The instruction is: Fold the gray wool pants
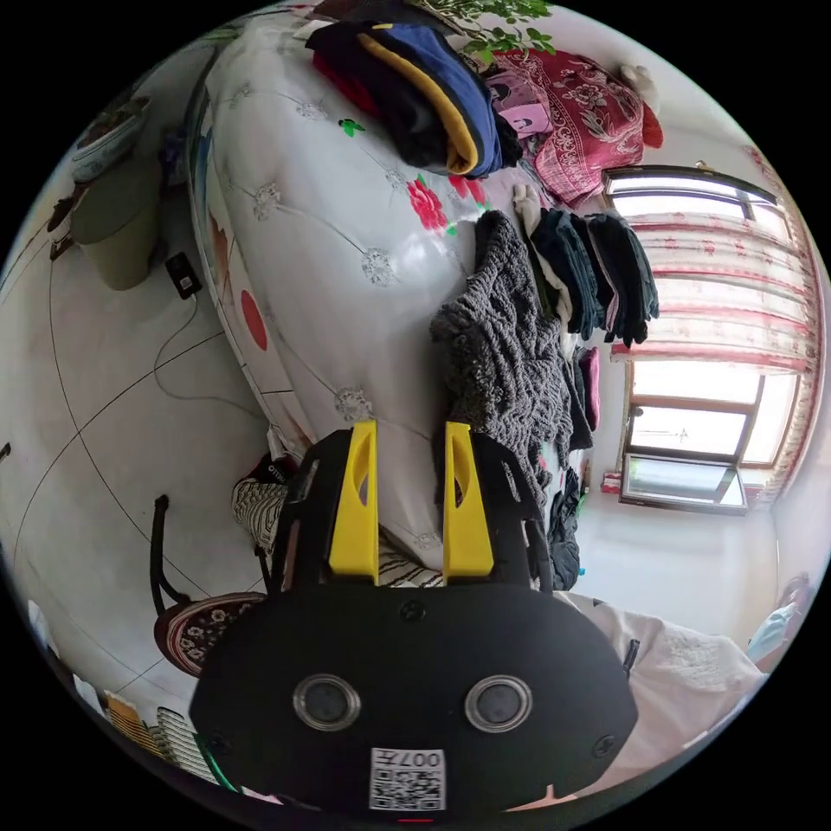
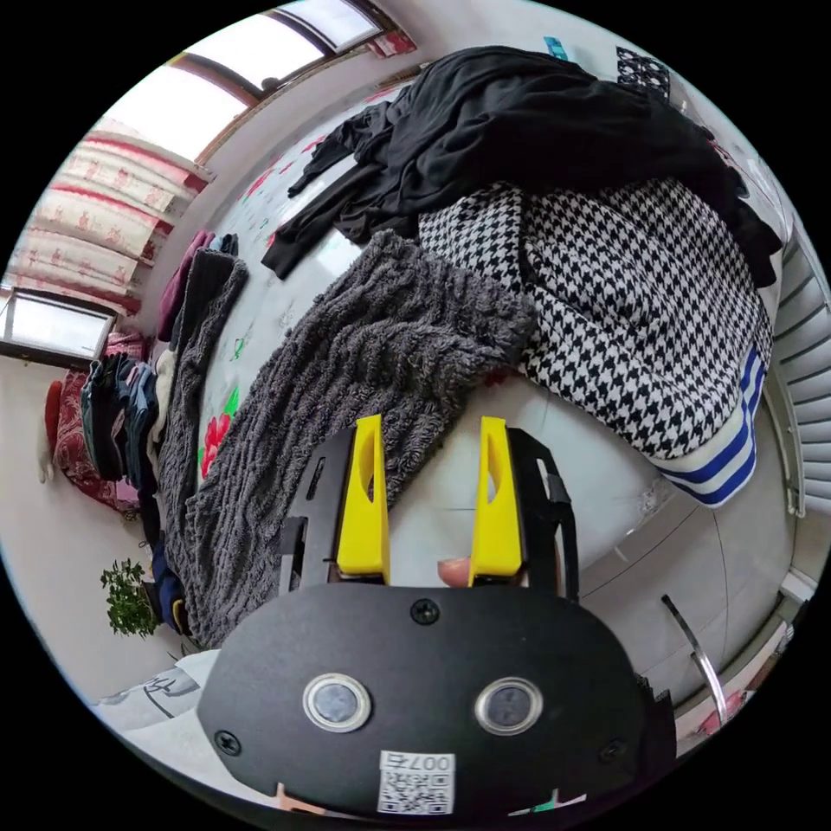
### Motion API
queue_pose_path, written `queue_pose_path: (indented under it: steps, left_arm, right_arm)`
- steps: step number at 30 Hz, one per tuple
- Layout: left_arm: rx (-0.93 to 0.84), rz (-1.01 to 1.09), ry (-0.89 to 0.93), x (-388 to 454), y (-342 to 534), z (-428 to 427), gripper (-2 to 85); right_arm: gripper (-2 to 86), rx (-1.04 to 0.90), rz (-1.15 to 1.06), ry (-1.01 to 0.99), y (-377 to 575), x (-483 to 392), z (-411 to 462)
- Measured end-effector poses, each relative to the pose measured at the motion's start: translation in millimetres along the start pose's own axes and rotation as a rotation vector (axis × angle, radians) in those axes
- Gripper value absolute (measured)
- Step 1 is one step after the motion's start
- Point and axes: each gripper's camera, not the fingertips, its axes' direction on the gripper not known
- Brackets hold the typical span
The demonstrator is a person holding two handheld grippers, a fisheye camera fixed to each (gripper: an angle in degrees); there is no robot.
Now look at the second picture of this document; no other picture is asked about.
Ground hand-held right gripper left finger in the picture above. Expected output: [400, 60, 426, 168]
[335, 415, 391, 580]

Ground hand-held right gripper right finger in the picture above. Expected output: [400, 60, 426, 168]
[468, 415, 525, 583]

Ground gray wool pants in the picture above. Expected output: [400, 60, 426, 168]
[155, 229, 540, 651]

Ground green potted plant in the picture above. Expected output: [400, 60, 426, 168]
[99, 557, 164, 642]

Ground pile of folded clothes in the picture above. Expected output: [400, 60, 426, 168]
[80, 227, 242, 641]

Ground red and white patterned curtain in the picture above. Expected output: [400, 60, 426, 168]
[4, 128, 210, 315]

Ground small window with dark frame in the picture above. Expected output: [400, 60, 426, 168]
[0, 287, 119, 375]

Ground large window with brown frame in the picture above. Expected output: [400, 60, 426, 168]
[102, 0, 398, 164]

